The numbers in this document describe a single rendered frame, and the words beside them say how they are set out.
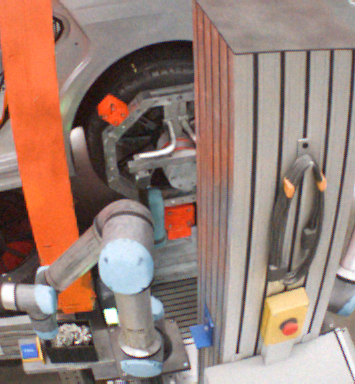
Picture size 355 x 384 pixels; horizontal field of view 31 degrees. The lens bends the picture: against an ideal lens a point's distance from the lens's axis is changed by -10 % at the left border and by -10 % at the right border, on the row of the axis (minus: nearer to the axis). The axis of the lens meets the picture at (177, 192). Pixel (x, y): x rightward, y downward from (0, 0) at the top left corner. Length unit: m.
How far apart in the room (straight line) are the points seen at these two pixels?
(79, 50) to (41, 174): 0.59
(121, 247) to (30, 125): 0.62
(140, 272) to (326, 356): 0.50
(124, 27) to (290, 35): 1.43
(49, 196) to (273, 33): 1.25
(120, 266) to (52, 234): 0.80
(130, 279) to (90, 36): 1.16
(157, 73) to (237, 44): 1.56
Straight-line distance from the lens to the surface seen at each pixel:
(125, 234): 1.48
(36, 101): 1.90
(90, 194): 3.80
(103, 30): 2.40
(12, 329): 2.76
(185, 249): 3.15
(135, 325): 1.66
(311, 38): 1.04
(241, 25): 1.05
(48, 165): 2.04
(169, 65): 2.57
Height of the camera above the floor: 2.51
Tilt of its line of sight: 42 degrees down
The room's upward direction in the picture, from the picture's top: 2 degrees counter-clockwise
